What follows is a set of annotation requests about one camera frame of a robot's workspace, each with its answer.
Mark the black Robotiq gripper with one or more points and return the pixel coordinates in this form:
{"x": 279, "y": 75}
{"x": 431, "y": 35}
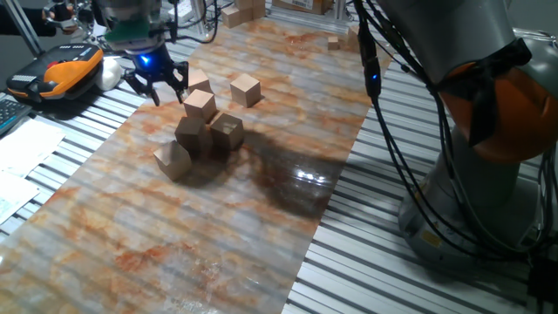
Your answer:
{"x": 154, "y": 67}

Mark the plain wooden cube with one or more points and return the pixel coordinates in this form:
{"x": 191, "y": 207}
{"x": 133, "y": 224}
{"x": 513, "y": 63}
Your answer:
{"x": 191, "y": 133}
{"x": 173, "y": 159}
{"x": 231, "y": 16}
{"x": 199, "y": 104}
{"x": 259, "y": 8}
{"x": 244, "y": 3}
{"x": 247, "y": 15}
{"x": 245, "y": 89}
{"x": 226, "y": 131}
{"x": 200, "y": 82}

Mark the black handheld controller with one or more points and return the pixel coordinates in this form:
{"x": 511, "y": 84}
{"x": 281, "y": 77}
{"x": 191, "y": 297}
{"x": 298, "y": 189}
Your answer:
{"x": 61, "y": 12}

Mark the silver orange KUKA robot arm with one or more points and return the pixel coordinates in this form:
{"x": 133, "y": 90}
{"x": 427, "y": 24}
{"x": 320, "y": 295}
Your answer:
{"x": 462, "y": 35}

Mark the black sleeved forearm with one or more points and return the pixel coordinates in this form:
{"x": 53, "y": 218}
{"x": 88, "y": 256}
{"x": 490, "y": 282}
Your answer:
{"x": 22, "y": 24}

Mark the person's hand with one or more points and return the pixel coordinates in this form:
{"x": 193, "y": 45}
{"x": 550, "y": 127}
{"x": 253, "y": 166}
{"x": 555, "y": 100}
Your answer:
{"x": 65, "y": 22}

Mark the white rounded object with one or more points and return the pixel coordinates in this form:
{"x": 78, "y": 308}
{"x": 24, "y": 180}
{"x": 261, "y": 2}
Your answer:
{"x": 110, "y": 74}

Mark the thin metal tripod leg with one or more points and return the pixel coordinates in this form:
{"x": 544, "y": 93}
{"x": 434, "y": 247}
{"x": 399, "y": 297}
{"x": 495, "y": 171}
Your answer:
{"x": 89, "y": 28}

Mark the black round machine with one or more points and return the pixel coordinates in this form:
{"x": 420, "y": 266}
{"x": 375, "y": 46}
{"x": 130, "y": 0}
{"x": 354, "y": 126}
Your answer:
{"x": 98, "y": 13}

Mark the orange black teach pendant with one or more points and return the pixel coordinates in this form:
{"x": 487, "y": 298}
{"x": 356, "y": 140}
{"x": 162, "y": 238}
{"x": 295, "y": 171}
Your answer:
{"x": 65, "y": 72}

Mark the grey metal stand bar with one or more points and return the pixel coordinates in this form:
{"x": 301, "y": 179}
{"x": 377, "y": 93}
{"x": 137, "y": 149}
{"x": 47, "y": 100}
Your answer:
{"x": 24, "y": 28}

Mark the white paper sheet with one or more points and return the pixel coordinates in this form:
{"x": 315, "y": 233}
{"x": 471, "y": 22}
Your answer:
{"x": 26, "y": 146}
{"x": 13, "y": 194}

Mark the black keyboard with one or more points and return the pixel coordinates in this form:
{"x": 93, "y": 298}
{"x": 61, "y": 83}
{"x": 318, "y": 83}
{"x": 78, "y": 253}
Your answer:
{"x": 11, "y": 113}

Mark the brown cardboard box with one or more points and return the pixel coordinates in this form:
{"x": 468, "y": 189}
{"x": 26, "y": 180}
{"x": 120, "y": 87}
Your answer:
{"x": 301, "y": 5}

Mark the orange grey marble mat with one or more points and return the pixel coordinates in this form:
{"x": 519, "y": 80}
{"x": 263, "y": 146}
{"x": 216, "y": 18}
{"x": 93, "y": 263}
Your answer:
{"x": 218, "y": 240}

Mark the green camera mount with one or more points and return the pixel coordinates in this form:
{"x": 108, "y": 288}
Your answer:
{"x": 128, "y": 30}

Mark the aluminium frame post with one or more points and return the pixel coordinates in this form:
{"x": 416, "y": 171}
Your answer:
{"x": 341, "y": 8}
{"x": 199, "y": 15}

